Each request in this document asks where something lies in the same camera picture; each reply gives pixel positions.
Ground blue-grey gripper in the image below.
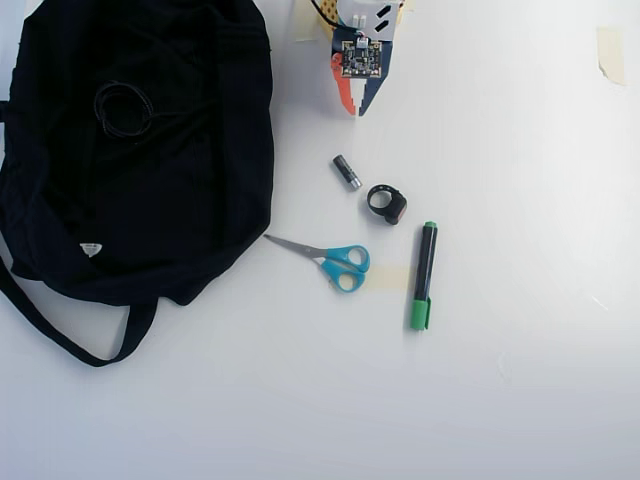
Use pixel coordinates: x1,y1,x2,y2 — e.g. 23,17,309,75
329,26,397,118

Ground torn beige tape piece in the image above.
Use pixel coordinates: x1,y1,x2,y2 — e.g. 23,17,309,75
597,27,627,87

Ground blue handled scissors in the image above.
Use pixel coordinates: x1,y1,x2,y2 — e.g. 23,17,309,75
263,233,371,294

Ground long beige tape strip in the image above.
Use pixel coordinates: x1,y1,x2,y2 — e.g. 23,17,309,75
295,0,321,42

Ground black cylindrical battery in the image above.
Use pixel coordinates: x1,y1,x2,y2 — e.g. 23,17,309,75
332,154,363,192

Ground small beige tape strip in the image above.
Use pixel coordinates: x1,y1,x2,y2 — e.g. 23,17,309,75
367,266,414,293

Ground yellow perforated base block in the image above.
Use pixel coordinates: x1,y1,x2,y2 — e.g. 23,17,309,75
311,0,347,37

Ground square camera circuit board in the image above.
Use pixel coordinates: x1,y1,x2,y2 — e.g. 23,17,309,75
340,37,383,81

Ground green and black marker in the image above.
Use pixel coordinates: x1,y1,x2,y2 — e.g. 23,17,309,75
409,220,441,332

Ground black ring device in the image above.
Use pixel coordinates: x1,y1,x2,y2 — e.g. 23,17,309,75
366,183,408,226

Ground black fabric bag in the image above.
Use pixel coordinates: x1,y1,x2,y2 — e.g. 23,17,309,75
0,0,276,369

